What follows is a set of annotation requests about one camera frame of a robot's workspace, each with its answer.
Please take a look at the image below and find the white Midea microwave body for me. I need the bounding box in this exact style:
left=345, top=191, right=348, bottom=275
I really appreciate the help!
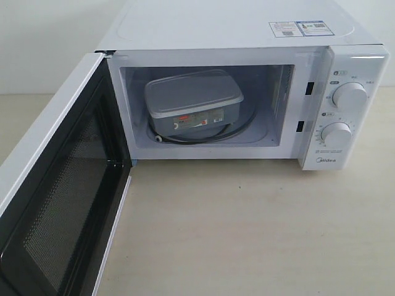
left=96, top=1, right=389, bottom=170

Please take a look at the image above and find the blue white label sticker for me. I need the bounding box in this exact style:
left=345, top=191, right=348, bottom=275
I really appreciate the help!
left=268, top=20, right=335, bottom=38

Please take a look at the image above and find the lower white timer knob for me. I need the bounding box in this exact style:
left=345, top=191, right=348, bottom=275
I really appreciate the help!
left=321, top=122, right=352, bottom=148

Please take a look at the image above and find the black turntable roller ring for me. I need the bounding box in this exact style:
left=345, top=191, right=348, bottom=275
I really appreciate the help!
left=149, top=104, right=257, bottom=146

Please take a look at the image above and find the white plastic lidded container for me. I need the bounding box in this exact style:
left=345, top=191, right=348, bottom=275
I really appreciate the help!
left=144, top=69, right=244, bottom=137

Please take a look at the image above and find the upper white power knob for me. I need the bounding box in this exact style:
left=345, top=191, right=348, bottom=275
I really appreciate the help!
left=332, top=82, right=368, bottom=111

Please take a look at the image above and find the white microwave door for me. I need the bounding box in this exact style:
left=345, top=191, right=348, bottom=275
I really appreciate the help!
left=1, top=52, right=131, bottom=295

